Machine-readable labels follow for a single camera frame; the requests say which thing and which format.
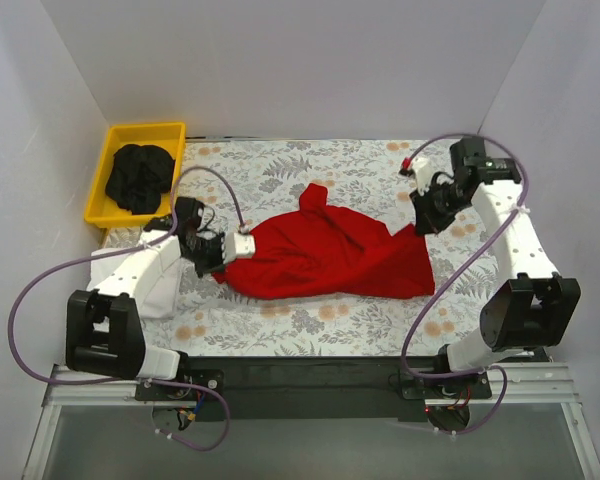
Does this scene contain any red t shirt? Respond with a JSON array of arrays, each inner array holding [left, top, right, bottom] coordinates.
[[213, 184, 435, 300]]

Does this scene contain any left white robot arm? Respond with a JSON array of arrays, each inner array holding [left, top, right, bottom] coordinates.
[[65, 197, 225, 400]]

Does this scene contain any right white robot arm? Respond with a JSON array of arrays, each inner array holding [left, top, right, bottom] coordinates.
[[400, 133, 581, 398]]

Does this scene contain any white folded t shirt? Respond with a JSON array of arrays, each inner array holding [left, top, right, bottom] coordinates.
[[87, 243, 182, 319]]

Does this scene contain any floral patterned table mat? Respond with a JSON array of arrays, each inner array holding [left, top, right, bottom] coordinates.
[[73, 137, 536, 358]]

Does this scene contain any black crumpled t shirt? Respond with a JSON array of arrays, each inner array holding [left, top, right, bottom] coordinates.
[[105, 144, 175, 215]]

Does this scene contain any yellow plastic bin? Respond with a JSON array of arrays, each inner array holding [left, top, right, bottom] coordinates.
[[84, 122, 186, 229]]

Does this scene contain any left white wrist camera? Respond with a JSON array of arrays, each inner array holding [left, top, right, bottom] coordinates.
[[222, 232, 256, 264]]

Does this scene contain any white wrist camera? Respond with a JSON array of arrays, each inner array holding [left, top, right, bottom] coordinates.
[[222, 232, 256, 264], [399, 157, 434, 195]]

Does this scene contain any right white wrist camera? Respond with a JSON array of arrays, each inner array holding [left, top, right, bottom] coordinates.
[[399, 157, 434, 195]]

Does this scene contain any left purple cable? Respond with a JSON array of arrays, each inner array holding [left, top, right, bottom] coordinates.
[[7, 167, 254, 453]]

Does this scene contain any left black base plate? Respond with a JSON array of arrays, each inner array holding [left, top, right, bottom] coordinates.
[[134, 369, 225, 403]]

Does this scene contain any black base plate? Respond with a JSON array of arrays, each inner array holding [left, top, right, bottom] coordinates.
[[134, 369, 225, 403], [387, 371, 492, 400]]

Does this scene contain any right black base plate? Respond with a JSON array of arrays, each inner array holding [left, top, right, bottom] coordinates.
[[387, 371, 492, 400]]

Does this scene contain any aluminium frame rail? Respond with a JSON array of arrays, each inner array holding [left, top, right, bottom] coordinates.
[[43, 360, 581, 406]]

